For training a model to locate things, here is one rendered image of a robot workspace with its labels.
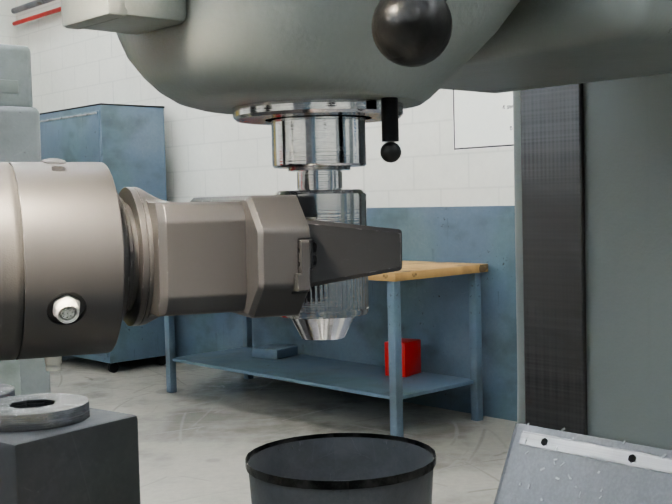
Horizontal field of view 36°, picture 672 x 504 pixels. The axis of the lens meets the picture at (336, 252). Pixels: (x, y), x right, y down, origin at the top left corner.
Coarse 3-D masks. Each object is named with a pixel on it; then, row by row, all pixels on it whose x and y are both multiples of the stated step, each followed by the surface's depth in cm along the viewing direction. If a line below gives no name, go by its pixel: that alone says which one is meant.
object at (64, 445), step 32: (0, 384) 92; (0, 416) 78; (32, 416) 78; (64, 416) 80; (96, 416) 83; (128, 416) 83; (0, 448) 75; (32, 448) 75; (64, 448) 78; (96, 448) 80; (128, 448) 83; (0, 480) 76; (32, 480) 76; (64, 480) 78; (96, 480) 80; (128, 480) 83
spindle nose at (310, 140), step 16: (272, 128) 51; (288, 128) 50; (304, 128) 49; (320, 128) 49; (336, 128) 49; (352, 128) 50; (272, 144) 51; (288, 144) 50; (304, 144) 49; (320, 144) 49; (336, 144) 49; (352, 144) 50; (272, 160) 51; (288, 160) 50; (304, 160) 49; (320, 160) 49; (336, 160) 49; (352, 160) 50
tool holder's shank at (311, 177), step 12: (288, 168) 51; (300, 168) 50; (312, 168) 50; (324, 168) 50; (336, 168) 50; (348, 168) 51; (300, 180) 51; (312, 180) 50; (324, 180) 50; (336, 180) 51
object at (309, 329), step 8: (296, 320) 51; (304, 320) 51; (312, 320) 50; (320, 320) 50; (328, 320) 50; (336, 320) 50; (344, 320) 51; (352, 320) 52; (304, 328) 51; (312, 328) 51; (320, 328) 51; (328, 328) 51; (336, 328) 51; (344, 328) 51; (304, 336) 51; (312, 336) 51; (320, 336) 51; (328, 336) 51; (336, 336) 51; (344, 336) 52
